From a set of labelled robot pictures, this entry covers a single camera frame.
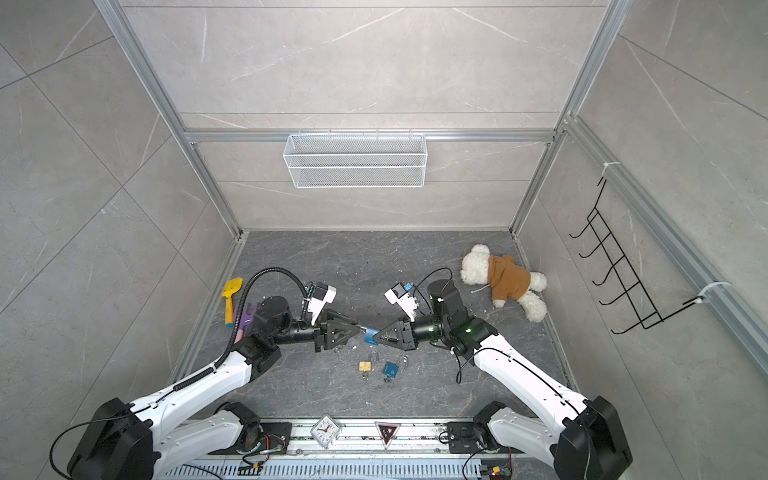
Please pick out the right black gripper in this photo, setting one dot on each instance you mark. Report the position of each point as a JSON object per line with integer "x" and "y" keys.
{"x": 406, "y": 336}

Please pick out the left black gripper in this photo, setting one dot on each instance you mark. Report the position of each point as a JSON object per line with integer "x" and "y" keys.
{"x": 328, "y": 328}

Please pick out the blue padlock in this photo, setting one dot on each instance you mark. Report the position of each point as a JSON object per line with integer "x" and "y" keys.
{"x": 369, "y": 335}
{"x": 393, "y": 368}

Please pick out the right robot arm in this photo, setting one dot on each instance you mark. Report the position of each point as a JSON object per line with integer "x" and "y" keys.
{"x": 579, "y": 438}

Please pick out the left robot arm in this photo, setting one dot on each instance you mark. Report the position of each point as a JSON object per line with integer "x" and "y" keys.
{"x": 149, "y": 436}

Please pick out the brass padlock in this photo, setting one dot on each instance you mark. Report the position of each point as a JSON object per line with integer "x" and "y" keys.
{"x": 367, "y": 367}

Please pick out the purple pink toy rake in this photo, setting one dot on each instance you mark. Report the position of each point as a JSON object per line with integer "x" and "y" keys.
{"x": 246, "y": 319}

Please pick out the red triangle warning sign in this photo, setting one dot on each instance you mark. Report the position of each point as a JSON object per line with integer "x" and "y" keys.
{"x": 387, "y": 432}

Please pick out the small white clock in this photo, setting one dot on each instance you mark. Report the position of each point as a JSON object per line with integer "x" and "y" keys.
{"x": 326, "y": 431}

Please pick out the yellow toy shovel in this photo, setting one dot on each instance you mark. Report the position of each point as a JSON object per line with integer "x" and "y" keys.
{"x": 231, "y": 287}

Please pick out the white teddy bear brown hoodie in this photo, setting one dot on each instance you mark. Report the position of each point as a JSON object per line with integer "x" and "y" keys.
{"x": 506, "y": 281}

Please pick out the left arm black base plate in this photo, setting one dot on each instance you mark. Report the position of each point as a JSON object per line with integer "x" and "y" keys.
{"x": 269, "y": 438}

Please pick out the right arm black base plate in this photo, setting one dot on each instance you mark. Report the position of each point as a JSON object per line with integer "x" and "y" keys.
{"x": 468, "y": 438}

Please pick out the white wire mesh basket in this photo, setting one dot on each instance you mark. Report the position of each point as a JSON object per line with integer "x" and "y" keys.
{"x": 356, "y": 160}

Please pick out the black wire hook rack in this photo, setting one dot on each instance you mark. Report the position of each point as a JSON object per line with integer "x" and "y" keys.
{"x": 621, "y": 269}

